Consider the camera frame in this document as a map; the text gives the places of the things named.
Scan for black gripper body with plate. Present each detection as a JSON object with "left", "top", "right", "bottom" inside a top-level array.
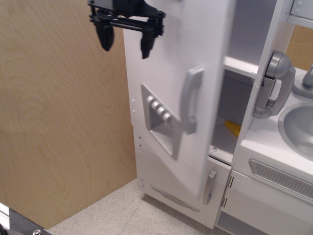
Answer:
[{"left": 88, "top": 0, "right": 165, "bottom": 37}]

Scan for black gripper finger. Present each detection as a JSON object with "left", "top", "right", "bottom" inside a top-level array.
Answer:
[
  {"left": 95, "top": 22, "right": 114, "bottom": 51},
  {"left": 140, "top": 28, "right": 156, "bottom": 59}
]

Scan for white fridge door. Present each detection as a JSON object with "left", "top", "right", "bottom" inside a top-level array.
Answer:
[{"left": 124, "top": 0, "right": 236, "bottom": 199}]

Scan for white toy fridge cabinet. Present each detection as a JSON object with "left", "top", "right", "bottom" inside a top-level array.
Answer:
[{"left": 205, "top": 0, "right": 292, "bottom": 167}]

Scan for grey dispenser box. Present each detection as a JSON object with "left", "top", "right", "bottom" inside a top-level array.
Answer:
[{"left": 140, "top": 84, "right": 182, "bottom": 161}]

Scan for grey toy telephone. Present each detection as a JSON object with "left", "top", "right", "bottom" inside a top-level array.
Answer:
[{"left": 253, "top": 51, "right": 296, "bottom": 119}]

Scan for white lower freezer door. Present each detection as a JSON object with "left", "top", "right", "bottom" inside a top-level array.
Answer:
[{"left": 133, "top": 123, "right": 232, "bottom": 230}]

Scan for grey toy faucet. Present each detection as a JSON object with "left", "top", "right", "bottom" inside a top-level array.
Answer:
[{"left": 292, "top": 66, "right": 313, "bottom": 99}]

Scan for grey toy sink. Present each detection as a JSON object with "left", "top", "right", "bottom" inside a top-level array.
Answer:
[{"left": 278, "top": 103, "right": 313, "bottom": 161}]

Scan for white oven cabinet front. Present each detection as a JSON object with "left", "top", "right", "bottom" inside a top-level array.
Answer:
[{"left": 216, "top": 171, "right": 313, "bottom": 235}]

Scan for black equipment corner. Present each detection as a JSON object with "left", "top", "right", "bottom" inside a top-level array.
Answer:
[{"left": 0, "top": 203, "right": 51, "bottom": 235}]

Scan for grey vent grille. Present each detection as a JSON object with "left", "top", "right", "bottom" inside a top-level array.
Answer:
[{"left": 248, "top": 159, "right": 313, "bottom": 200}]

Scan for grey fridge door handle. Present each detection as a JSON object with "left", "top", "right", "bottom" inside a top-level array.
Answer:
[{"left": 180, "top": 67, "right": 204, "bottom": 135}]

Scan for yellow handled toy knife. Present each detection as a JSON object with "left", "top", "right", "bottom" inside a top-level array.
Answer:
[{"left": 215, "top": 116, "right": 242, "bottom": 137}]

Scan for grey lower door handle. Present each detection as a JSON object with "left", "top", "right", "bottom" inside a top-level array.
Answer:
[{"left": 202, "top": 170, "right": 216, "bottom": 205}]

